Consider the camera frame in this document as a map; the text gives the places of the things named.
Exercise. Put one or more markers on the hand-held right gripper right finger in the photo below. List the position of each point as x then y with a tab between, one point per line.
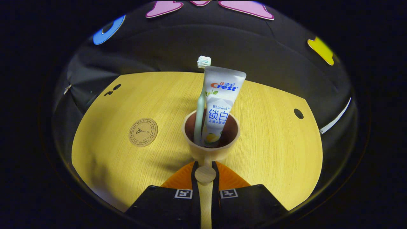
216	203

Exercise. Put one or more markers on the round cork coaster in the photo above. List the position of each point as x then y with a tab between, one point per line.
143	132

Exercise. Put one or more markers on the black backdrop cloth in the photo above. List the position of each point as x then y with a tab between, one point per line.
254	41

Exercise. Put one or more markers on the white toothpaste tube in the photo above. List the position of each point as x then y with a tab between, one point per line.
222	101

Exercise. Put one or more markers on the beige cup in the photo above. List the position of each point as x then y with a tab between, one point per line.
210	154

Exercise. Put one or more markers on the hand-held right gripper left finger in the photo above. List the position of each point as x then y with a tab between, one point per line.
196	203

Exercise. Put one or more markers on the small cloth clamp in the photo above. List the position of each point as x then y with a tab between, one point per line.
67	89

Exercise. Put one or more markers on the light blue toothbrush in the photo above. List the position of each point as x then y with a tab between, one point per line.
199	111

